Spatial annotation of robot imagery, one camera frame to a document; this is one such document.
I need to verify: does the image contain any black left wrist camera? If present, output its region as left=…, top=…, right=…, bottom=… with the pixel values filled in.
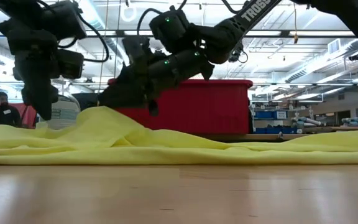
left=56, top=49, right=85, bottom=80

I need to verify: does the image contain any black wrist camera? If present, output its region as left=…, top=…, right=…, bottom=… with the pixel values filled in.
left=122, top=36, right=151, bottom=68
left=56, top=49, right=85, bottom=80

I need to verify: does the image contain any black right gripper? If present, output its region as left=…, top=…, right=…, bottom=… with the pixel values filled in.
left=98, top=60, right=180, bottom=118

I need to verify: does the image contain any red fabric panel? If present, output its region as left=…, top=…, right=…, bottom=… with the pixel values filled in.
left=11, top=102, right=39, bottom=129

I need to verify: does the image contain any orange hanging cord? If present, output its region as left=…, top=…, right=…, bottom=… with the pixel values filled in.
left=293, top=0, right=300, bottom=44

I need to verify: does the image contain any clear spray bottle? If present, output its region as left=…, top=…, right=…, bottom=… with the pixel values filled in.
left=44, top=93, right=82, bottom=130

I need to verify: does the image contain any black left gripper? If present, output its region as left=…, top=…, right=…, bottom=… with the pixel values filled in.
left=6, top=29, right=60, bottom=122

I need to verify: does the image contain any blue storage bin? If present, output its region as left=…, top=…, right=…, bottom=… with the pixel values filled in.
left=255, top=126, right=298, bottom=135
left=255, top=110, right=288, bottom=121

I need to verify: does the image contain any person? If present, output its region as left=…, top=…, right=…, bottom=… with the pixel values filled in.
left=0, top=91, right=23, bottom=128

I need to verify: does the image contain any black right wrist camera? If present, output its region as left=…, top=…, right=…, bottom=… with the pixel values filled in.
left=122, top=36, right=151, bottom=68

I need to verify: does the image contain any black left camera cable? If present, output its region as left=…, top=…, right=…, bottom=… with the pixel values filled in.
left=57, top=12, right=110, bottom=63

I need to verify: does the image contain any overhead light rail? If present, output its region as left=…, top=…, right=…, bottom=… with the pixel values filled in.
left=0, top=29, right=357, bottom=39

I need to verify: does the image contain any white hanging ring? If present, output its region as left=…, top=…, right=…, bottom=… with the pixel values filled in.
left=120, top=3, right=138, bottom=23

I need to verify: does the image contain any red plastic laundry bin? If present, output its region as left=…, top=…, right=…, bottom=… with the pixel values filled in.
left=107, top=78, right=254, bottom=135

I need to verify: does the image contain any black background monitor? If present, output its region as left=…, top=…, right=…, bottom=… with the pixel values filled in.
left=73, top=92, right=101, bottom=110

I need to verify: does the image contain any black hanging camera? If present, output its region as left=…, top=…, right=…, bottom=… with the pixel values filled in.
left=228, top=43, right=249, bottom=64

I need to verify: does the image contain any yellow t-shirt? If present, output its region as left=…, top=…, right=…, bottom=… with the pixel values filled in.
left=0, top=105, right=358, bottom=166

